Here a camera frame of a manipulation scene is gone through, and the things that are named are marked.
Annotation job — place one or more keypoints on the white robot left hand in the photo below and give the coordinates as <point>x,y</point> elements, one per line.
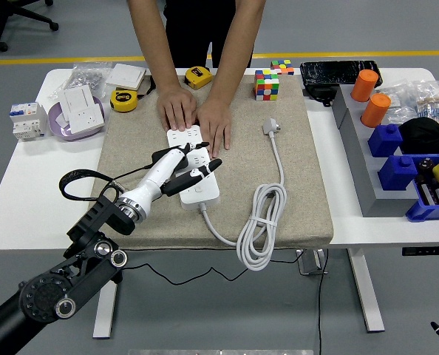
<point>156,177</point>

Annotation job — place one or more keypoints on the person's right hand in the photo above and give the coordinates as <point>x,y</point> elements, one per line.
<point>175,107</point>

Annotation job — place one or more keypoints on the person's left hand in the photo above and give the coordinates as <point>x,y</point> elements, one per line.
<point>214,125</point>

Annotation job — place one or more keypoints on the white power strip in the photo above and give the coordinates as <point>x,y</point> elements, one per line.
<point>201,192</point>

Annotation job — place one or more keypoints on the person's left forearm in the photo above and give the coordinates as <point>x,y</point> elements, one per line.
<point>238,48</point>

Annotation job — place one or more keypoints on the person's right forearm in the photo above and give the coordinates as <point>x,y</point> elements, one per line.
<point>153,44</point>

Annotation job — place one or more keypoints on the square yellow tape measure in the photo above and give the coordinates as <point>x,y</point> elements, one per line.
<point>198,77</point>

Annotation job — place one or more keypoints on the round yellow tape measure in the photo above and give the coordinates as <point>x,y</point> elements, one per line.
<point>123,100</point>

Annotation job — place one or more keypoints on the large colourful puzzle cube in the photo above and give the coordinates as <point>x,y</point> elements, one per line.
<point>267,87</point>

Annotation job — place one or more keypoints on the person's torso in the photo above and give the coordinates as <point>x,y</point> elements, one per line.
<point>197,29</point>

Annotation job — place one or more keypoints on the black table control panel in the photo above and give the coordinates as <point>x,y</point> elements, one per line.
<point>426,251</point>

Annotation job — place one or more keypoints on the white table leg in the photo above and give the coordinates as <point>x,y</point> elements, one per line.
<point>367,296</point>
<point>105,321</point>

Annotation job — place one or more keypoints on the grey-brown mat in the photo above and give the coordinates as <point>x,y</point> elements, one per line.
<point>241,207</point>

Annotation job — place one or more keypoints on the small colourful puzzle cube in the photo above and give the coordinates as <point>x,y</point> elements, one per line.
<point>283,67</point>

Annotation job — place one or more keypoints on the clear bag of screws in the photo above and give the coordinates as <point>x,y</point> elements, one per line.
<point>86,75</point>

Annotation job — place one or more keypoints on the blue plastic bin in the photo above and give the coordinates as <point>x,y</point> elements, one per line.
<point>426,213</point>

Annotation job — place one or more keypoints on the black cracked tray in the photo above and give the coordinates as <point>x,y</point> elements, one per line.
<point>330,72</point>

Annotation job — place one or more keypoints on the white circuit breaker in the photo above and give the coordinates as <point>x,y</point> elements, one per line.
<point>27,122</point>

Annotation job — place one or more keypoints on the grey stepped block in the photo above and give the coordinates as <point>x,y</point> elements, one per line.
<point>356,155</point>

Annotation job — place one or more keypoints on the orange cylinder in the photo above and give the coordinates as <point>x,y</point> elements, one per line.
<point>374,111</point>
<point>363,87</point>

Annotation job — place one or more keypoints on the blue plastic block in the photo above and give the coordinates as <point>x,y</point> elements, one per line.
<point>384,140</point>
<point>397,174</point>

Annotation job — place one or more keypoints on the dark brown bottle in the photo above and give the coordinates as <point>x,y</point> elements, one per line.
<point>425,165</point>

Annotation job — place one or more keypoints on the clear plastic bag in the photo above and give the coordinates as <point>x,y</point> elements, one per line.
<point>398,103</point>

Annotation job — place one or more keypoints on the black office chair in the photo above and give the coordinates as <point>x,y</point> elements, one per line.
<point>1,22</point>

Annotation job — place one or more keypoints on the black cloth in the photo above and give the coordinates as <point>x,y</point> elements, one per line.
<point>426,135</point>

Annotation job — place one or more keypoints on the clear bag of resistors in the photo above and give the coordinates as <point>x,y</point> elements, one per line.
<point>434,103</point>

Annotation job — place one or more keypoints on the white switch panel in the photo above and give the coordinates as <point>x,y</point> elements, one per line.
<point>125,75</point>

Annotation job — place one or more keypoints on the white wall socket panel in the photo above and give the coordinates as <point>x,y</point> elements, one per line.
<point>88,118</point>

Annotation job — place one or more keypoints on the white blank wall plate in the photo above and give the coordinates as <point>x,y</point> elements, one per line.
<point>75,100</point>

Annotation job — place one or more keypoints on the metal bracket under table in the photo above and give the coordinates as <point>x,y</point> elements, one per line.
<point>308,264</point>

